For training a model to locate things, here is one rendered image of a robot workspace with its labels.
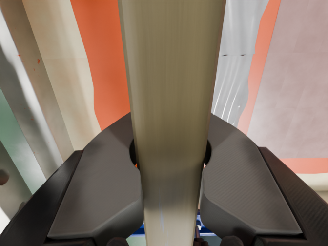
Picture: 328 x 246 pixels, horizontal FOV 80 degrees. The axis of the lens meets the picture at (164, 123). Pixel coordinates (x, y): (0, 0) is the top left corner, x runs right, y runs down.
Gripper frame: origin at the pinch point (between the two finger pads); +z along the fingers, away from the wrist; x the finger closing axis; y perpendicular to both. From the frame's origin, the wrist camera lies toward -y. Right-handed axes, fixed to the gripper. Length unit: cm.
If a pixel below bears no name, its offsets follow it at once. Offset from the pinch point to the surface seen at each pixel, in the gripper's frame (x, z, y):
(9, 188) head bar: -21.9, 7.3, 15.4
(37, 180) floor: -115, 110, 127
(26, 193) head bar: -21.9, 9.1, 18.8
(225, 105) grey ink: 7.9, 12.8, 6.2
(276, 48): 13.0, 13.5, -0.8
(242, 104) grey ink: 10.3, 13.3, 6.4
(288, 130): 18.1, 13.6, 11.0
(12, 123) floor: -111, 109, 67
